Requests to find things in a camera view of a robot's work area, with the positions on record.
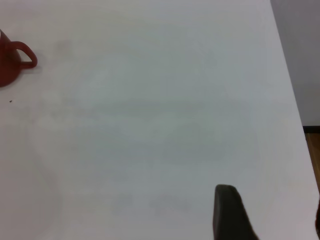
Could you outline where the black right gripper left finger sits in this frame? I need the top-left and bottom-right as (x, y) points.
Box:
(212, 184), (260, 240)

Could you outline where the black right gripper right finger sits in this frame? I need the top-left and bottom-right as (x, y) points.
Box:
(314, 198), (320, 240)

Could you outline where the red ceramic mug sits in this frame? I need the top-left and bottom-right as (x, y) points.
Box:
(0, 28), (38, 87)

